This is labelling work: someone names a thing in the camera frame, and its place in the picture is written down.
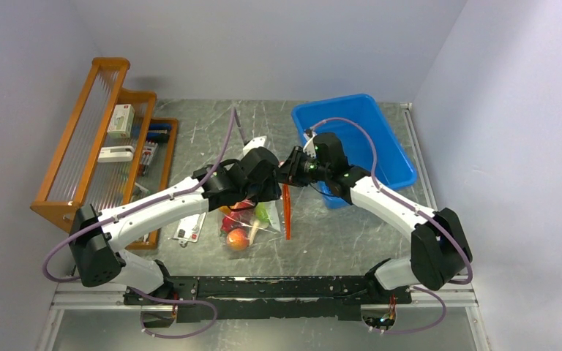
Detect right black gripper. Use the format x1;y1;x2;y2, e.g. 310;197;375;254
278;146;331;187

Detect clear zip top bag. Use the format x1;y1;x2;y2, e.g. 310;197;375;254
219;184;292;252

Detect blue plastic bin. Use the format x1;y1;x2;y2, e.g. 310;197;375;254
291;94;417;190

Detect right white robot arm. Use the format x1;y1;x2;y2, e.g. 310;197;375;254
277;132;472;303

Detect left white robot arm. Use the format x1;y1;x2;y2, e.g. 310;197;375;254
70;147;281;304

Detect green fake fruit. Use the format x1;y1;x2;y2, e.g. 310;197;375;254
255;203;270;223

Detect red fake chili pepper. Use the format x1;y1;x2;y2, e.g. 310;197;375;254
220;201;255;233

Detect fake peach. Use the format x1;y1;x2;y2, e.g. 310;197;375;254
225;228;250;252

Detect white blister pack card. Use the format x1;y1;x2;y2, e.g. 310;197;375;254
171;214;206;248

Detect blue marker pens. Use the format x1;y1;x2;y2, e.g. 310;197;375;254
143;123;173;144

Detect orange wooden rack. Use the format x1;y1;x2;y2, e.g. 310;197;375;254
30;57;179;232

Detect white box with red label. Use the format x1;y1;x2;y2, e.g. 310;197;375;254
107;104;135;139

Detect white flat device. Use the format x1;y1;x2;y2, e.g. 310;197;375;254
97;146;135;163

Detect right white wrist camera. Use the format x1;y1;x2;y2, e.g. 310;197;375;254
303;129;317;158

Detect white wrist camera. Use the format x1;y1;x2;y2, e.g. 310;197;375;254
303;129;317;158
242;136;269;156

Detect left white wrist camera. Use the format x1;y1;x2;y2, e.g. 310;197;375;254
242;136;269;156

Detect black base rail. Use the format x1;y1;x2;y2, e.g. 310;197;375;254
123;276;411;322

